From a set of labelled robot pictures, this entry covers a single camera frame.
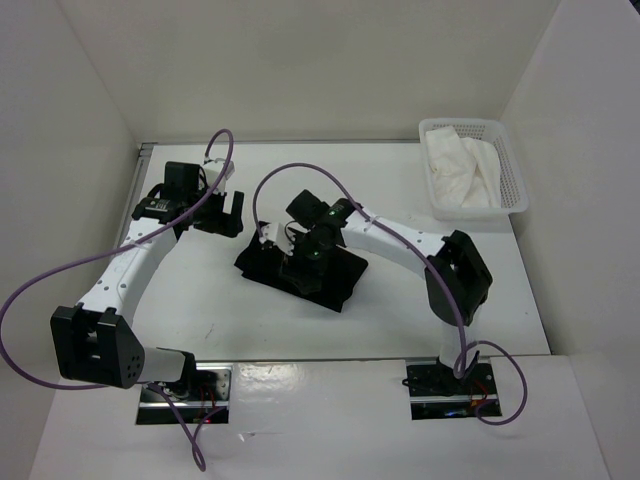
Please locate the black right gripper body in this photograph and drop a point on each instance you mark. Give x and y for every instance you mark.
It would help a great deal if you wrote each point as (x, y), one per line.
(311, 254)

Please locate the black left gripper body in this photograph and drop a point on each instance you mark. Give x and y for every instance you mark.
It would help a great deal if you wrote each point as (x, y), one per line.
(209, 216)

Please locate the black skirt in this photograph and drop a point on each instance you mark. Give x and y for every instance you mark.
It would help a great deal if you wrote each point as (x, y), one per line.
(260, 263)

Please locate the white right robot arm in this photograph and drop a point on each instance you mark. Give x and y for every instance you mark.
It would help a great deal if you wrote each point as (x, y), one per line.
(456, 277)

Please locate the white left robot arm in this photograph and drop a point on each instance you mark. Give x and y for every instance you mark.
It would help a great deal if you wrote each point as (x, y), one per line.
(94, 340)

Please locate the white skirt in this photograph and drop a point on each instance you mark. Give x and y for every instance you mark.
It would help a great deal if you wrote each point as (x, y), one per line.
(465, 172)

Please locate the white perforated plastic basket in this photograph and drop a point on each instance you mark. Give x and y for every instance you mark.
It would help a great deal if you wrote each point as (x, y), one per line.
(513, 193)

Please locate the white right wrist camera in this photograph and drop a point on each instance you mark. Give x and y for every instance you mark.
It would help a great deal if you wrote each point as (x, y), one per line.
(275, 234)

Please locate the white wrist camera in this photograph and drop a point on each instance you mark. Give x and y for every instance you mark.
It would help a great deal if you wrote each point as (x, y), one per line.
(275, 234)
(217, 172)

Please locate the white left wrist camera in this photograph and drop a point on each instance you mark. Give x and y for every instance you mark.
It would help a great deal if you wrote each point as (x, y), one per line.
(217, 172)

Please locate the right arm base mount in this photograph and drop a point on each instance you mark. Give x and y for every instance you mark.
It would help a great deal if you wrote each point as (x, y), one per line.
(434, 393)

